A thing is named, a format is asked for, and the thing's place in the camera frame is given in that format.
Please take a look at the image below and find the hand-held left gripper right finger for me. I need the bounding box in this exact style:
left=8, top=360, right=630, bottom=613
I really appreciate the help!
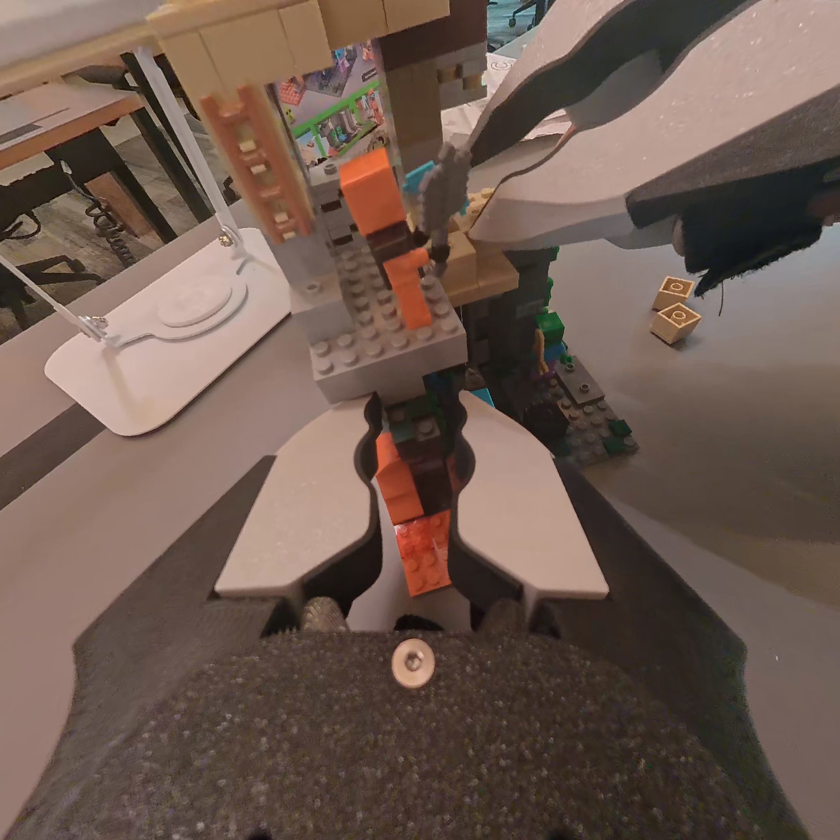
left=448, top=392, right=610, bottom=631

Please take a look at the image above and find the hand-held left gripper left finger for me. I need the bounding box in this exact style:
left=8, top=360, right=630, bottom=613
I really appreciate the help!
left=215, top=392, right=383, bottom=618

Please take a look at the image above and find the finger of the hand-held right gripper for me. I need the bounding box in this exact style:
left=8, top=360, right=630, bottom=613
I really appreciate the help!
left=469, top=0, right=840, bottom=253
left=468, top=0, right=756, bottom=166

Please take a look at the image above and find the toy brick building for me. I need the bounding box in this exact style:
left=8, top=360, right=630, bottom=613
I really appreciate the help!
left=147, top=0, right=641, bottom=598

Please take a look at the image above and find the grey toy axe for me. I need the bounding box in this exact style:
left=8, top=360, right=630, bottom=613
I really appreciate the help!
left=420, top=141, right=475, bottom=277

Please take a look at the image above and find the green-headed toy zombie figure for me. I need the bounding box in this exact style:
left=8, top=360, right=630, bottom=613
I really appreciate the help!
left=533, top=308, right=573, bottom=395

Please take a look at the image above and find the wooden desk with black legs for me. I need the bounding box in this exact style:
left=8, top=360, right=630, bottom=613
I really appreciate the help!
left=0, top=82, right=204, bottom=263

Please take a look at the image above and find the tan toy brick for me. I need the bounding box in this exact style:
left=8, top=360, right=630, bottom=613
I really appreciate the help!
left=651, top=276, right=697, bottom=312
left=650, top=303, right=703, bottom=345

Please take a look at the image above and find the white book stand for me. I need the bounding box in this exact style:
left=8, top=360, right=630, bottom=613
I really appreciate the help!
left=0, top=0, right=293, bottom=437

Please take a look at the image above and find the green toy box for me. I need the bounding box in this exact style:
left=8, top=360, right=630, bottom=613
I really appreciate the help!
left=276, top=39, right=389, bottom=165

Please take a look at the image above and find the orange toy minifigure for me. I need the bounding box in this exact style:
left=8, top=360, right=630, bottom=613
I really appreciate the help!
left=338, top=147, right=438, bottom=332

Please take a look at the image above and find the black office chair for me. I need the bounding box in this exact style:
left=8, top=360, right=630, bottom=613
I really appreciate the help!
left=0, top=190, right=109, bottom=332

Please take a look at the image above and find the coiled black cable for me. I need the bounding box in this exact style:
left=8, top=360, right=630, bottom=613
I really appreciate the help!
left=85, top=193, right=140, bottom=265

